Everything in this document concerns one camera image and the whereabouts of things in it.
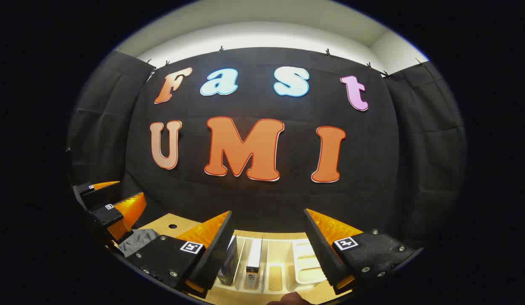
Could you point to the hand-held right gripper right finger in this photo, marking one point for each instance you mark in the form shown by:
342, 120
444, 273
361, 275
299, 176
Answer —
321, 248

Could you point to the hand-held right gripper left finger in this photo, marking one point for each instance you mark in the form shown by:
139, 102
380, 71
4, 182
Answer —
216, 252

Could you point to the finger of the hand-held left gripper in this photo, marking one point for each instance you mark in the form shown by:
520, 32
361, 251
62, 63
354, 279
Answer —
82, 188
106, 215

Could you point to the blue cover book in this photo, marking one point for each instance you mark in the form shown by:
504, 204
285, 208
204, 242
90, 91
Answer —
254, 254
228, 264

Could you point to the white bookshelf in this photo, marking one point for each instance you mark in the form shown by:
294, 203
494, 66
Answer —
305, 258

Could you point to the grey schoolbag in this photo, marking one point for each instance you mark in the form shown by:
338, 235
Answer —
137, 243

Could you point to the black backdrop cloth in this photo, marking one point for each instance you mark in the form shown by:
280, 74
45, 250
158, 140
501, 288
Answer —
262, 199

